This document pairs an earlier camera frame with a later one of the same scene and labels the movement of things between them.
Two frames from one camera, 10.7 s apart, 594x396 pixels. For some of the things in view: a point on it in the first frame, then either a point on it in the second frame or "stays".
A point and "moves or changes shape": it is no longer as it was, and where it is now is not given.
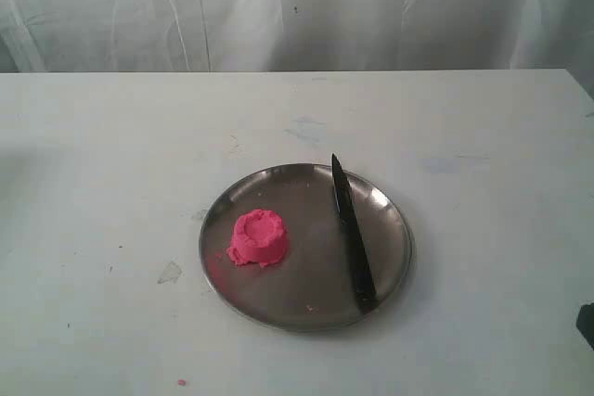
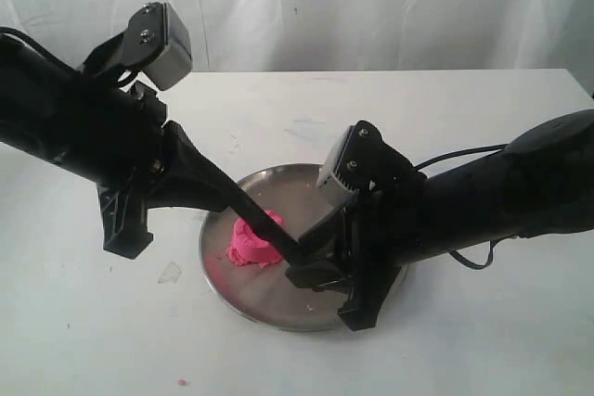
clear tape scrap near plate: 172,272 stays
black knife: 365,282 moves or changes shape
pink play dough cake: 259,237 stays
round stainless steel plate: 317,287 stays
